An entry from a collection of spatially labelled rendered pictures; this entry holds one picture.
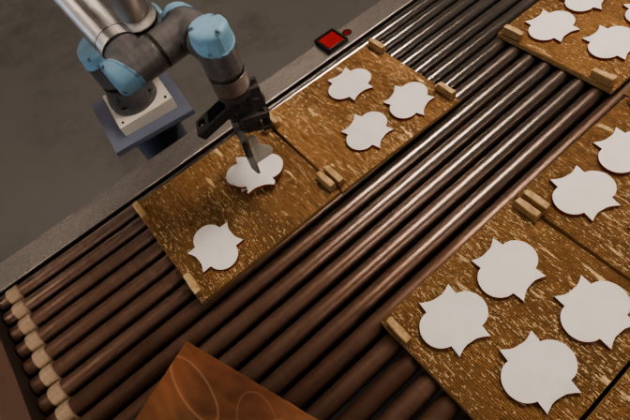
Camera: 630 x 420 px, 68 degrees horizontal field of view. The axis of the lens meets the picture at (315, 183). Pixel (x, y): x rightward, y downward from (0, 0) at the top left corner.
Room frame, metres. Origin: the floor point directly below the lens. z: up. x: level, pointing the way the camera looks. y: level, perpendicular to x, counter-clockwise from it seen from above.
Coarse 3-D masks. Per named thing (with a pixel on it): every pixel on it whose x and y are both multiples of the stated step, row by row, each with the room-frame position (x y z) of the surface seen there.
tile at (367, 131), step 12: (360, 120) 0.82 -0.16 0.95; (372, 120) 0.81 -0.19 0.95; (384, 120) 0.80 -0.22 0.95; (348, 132) 0.79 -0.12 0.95; (360, 132) 0.78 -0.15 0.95; (372, 132) 0.77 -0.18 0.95; (384, 132) 0.76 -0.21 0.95; (348, 144) 0.75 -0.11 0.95; (360, 144) 0.74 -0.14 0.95; (372, 144) 0.73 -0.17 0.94
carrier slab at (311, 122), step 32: (352, 64) 1.04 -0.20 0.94; (384, 64) 1.01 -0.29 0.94; (320, 96) 0.96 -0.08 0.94; (384, 96) 0.89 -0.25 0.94; (288, 128) 0.87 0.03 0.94; (320, 128) 0.84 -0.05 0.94; (416, 128) 0.75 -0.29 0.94; (320, 160) 0.73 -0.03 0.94; (352, 160) 0.71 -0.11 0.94; (384, 160) 0.69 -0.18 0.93
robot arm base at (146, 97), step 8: (144, 88) 1.17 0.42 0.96; (152, 88) 1.19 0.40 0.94; (112, 96) 1.15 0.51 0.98; (120, 96) 1.14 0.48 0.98; (128, 96) 1.14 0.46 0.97; (136, 96) 1.14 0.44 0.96; (144, 96) 1.15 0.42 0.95; (152, 96) 1.17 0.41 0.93; (112, 104) 1.15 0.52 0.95; (120, 104) 1.14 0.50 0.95; (128, 104) 1.13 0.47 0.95; (136, 104) 1.13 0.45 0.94; (144, 104) 1.14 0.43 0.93; (120, 112) 1.14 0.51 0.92; (128, 112) 1.13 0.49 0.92; (136, 112) 1.13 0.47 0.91
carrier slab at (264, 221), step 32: (224, 160) 0.82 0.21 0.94; (288, 160) 0.76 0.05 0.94; (160, 192) 0.78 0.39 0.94; (192, 192) 0.75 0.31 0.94; (224, 192) 0.72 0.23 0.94; (256, 192) 0.69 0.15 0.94; (288, 192) 0.67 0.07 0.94; (320, 192) 0.64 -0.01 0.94; (160, 224) 0.68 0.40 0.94; (192, 224) 0.65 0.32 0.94; (256, 224) 0.60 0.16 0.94; (288, 224) 0.58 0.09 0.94; (192, 256) 0.57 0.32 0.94; (256, 256) 0.52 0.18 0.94; (224, 288) 0.47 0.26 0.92
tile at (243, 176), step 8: (240, 160) 0.78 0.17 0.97; (264, 160) 0.76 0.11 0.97; (272, 160) 0.75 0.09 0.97; (280, 160) 0.75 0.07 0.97; (240, 168) 0.76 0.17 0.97; (248, 168) 0.75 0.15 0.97; (264, 168) 0.74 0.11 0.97; (272, 168) 0.73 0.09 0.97; (280, 168) 0.72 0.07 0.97; (232, 176) 0.74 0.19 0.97; (240, 176) 0.73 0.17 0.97; (248, 176) 0.73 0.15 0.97; (256, 176) 0.72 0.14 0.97; (264, 176) 0.71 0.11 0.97; (272, 176) 0.71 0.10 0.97; (232, 184) 0.72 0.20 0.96; (240, 184) 0.71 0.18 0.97; (248, 184) 0.70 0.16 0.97; (256, 184) 0.70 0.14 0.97; (264, 184) 0.69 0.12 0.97; (272, 184) 0.68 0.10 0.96; (248, 192) 0.68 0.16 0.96
